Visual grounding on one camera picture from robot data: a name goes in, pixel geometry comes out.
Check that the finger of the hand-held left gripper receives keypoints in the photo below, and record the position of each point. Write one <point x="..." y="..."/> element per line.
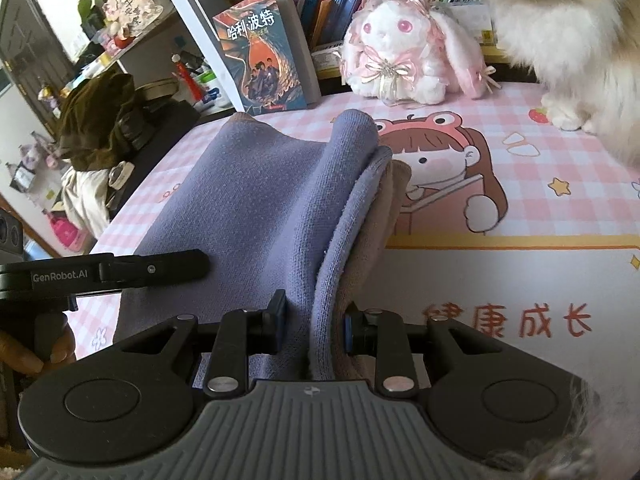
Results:
<point x="160" y="267"/>

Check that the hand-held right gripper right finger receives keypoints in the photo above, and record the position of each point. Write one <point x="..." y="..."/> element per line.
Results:
<point x="357" y="330"/>

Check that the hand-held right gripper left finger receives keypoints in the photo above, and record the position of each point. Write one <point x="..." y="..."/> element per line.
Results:
<point x="275" y="320"/>

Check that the purple and brown sweater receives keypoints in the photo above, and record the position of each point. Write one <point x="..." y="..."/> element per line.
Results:
<point x="260" y="200"/>

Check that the person's left hand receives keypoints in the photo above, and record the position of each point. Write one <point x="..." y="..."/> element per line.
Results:
<point x="20" y="355"/>

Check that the pink backpack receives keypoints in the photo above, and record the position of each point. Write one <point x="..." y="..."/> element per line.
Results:
<point x="65" y="232"/>

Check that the beige cloth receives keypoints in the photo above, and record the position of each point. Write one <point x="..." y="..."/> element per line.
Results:
<point x="85" y="200"/>

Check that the white wristwatch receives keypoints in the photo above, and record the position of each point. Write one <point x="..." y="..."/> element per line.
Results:
<point x="119" y="176"/>

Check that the pink checked printed desk mat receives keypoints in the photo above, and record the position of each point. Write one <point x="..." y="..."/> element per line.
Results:
<point x="500" y="270"/>

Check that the olive green jacket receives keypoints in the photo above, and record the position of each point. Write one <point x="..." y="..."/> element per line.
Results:
<point x="95" y="120"/>

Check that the white tub with green lid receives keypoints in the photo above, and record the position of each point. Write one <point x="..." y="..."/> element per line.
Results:
<point x="210" y="90"/>

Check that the red tassel ornament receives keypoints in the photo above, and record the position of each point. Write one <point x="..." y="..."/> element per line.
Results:
<point x="186" y="77"/>

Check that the white bookshelf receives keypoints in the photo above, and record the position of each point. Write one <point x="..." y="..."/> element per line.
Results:
<point x="200" y="40"/>

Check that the fantasy novel book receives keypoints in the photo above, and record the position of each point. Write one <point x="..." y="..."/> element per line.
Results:
<point x="265" y="55"/>

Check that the white and pink plush bunny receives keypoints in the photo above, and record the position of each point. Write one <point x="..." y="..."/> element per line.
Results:
<point x="400" y="55"/>

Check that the fluffy cream cat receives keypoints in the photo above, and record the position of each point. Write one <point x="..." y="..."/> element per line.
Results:
<point x="565" y="35"/>

